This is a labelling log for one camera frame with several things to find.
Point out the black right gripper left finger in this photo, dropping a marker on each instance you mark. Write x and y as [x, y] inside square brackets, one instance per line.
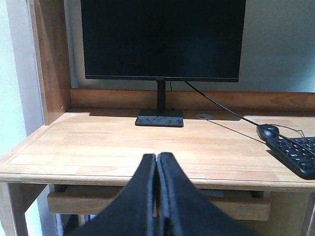
[131, 212]

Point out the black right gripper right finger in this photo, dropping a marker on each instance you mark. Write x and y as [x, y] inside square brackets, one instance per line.
[184, 211]

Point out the wooden desk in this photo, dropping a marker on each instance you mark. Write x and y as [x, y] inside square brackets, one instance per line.
[89, 137]

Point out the black computer mouse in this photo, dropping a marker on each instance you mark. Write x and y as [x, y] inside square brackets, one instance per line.
[267, 131]

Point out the black keyboard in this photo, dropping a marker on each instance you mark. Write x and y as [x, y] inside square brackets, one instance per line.
[298, 154]

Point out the black computer monitor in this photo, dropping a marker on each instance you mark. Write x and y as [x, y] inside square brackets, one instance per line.
[163, 40]

